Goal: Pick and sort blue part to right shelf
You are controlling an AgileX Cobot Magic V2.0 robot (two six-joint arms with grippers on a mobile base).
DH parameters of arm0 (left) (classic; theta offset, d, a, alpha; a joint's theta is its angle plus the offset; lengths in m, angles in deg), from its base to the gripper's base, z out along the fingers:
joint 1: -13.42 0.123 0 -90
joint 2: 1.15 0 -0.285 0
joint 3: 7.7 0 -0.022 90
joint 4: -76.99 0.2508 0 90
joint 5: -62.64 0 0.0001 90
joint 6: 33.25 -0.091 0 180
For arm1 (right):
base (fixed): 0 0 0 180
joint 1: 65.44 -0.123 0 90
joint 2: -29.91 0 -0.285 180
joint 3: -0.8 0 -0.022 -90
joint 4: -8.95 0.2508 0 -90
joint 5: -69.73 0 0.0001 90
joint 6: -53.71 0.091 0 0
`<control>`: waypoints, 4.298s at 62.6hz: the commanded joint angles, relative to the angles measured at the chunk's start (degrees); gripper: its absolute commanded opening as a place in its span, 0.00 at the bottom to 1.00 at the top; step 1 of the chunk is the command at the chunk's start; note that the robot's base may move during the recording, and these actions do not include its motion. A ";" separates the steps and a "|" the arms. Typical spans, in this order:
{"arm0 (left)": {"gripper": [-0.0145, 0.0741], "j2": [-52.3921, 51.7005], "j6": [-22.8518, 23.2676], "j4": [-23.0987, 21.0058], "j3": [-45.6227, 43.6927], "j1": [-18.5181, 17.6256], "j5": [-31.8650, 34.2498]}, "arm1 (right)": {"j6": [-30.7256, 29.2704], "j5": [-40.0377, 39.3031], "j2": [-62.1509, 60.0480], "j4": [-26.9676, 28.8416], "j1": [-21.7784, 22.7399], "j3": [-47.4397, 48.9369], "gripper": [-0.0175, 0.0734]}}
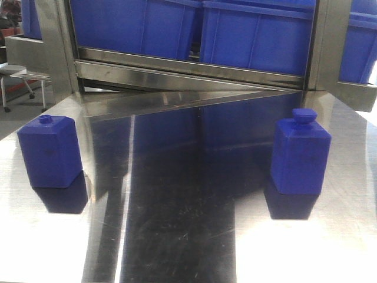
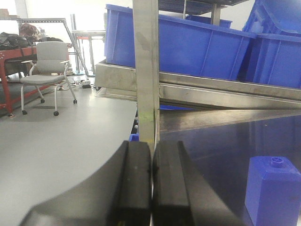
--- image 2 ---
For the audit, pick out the large blue bin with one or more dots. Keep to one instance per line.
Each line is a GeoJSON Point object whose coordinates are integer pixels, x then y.
{"type": "Point", "coordinates": [185, 46]}
{"type": "Point", "coordinates": [274, 56]}

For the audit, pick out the blue plastic block part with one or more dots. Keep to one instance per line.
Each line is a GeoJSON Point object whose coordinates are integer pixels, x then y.
{"type": "Point", "coordinates": [273, 191]}

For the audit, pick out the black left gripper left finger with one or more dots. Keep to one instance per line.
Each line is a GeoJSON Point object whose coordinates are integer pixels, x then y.
{"type": "Point", "coordinates": [117, 194]}

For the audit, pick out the stainless steel shelf rack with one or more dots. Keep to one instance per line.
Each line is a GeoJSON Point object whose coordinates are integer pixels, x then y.
{"type": "Point", "coordinates": [149, 87]}

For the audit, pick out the blue bin far back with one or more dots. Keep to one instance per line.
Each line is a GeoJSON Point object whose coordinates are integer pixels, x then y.
{"type": "Point", "coordinates": [207, 20]}

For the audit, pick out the large blue bin left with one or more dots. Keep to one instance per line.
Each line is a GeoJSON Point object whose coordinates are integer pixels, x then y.
{"type": "Point", "coordinates": [185, 46]}

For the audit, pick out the grey office chair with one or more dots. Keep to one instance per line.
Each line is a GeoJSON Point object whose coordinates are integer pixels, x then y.
{"type": "Point", "coordinates": [49, 70]}

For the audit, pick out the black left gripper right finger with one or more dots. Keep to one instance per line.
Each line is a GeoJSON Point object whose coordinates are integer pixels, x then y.
{"type": "Point", "coordinates": [181, 195]}

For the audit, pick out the large blue bin right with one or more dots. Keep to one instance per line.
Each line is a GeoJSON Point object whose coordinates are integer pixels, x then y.
{"type": "Point", "coordinates": [274, 56]}

